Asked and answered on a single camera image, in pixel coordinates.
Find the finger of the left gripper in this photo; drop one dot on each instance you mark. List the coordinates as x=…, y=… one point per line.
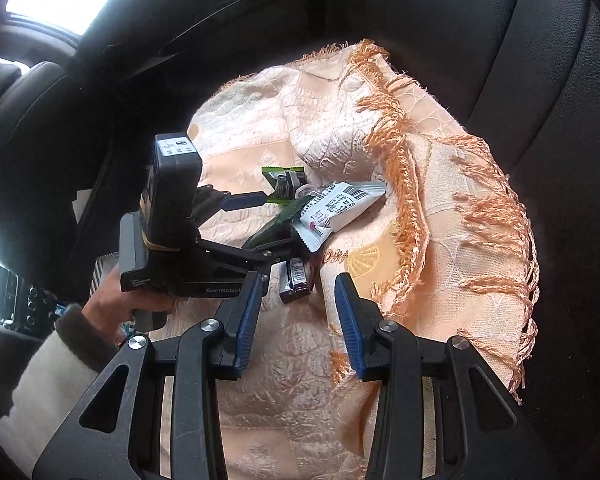
x=243, y=260
x=208, y=201

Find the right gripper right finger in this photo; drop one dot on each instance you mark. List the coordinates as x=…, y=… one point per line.
x=480, y=431

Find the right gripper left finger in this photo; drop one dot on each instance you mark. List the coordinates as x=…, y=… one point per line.
x=113, y=432

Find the dark green snack packet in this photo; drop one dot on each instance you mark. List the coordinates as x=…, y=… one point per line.
x=279, y=228

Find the dark chocolate bar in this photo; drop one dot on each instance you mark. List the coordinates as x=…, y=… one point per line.
x=293, y=280

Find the small green black packet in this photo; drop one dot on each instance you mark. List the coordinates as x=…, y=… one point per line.
x=285, y=182

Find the white barcode snack packet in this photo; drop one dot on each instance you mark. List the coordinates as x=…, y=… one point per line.
x=333, y=209

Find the white sleeve forearm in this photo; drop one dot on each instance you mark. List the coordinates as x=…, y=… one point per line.
x=68, y=361

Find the person's left hand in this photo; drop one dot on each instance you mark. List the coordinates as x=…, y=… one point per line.
x=109, y=307

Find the striped cardboard box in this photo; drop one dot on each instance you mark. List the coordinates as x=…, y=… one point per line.
x=102, y=268

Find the white paper sheet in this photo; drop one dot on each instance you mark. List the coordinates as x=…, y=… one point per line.
x=80, y=202

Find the peach embroidered fringed cloth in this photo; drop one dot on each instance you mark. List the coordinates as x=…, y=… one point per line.
x=448, y=251

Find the black car seat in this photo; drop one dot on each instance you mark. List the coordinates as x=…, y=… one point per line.
x=78, y=111

